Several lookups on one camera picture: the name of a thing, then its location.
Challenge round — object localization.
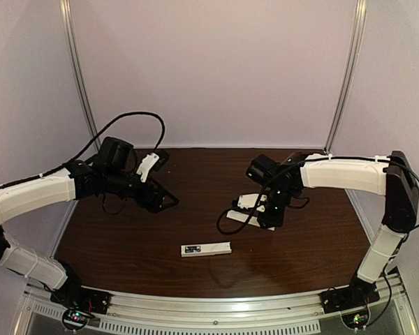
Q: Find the white battery cover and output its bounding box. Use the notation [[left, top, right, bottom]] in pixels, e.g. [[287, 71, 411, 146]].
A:
[[226, 209, 275, 232]]

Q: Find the white remote control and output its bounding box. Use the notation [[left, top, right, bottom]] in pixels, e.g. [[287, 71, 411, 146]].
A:
[[181, 242, 232, 258]]

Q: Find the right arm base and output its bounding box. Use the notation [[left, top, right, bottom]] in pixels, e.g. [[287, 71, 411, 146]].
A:
[[319, 286, 380, 332]]

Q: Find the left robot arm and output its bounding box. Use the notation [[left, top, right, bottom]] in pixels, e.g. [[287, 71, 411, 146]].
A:
[[0, 137, 179, 306]]

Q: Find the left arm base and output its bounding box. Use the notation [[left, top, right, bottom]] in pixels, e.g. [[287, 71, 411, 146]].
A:
[[49, 288, 112, 334]]

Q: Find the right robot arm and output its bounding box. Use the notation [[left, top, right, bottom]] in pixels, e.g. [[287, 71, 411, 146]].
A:
[[237, 151, 419, 298]]

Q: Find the right black cable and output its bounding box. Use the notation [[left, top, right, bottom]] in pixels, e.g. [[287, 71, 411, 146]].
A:
[[216, 184, 270, 235]]

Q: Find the black cable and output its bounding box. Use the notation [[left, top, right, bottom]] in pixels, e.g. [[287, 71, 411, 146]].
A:
[[216, 184, 270, 235], [38, 111, 167, 179]]

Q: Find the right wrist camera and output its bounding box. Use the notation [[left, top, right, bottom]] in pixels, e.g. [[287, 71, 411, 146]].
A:
[[232, 193, 267, 212]]

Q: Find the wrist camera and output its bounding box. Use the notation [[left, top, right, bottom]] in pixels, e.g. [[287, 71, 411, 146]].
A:
[[135, 149, 170, 183], [232, 193, 267, 212]]

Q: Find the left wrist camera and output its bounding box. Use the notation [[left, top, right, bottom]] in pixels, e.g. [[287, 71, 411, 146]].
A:
[[135, 149, 170, 183]]

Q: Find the left black cable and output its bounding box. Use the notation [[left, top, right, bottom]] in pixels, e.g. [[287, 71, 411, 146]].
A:
[[38, 111, 167, 179]]

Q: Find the aluminium front rail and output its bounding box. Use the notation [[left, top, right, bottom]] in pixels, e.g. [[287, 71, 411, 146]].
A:
[[11, 274, 419, 334]]

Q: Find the left aluminium frame post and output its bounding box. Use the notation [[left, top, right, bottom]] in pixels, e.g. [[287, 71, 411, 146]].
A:
[[59, 0, 98, 139]]

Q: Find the aluminium frame post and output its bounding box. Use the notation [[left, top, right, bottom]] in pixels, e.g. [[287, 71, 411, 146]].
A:
[[324, 0, 367, 154], [59, 0, 98, 139]]

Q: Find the right aluminium frame post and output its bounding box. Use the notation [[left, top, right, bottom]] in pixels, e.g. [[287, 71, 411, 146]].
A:
[[324, 0, 367, 154]]

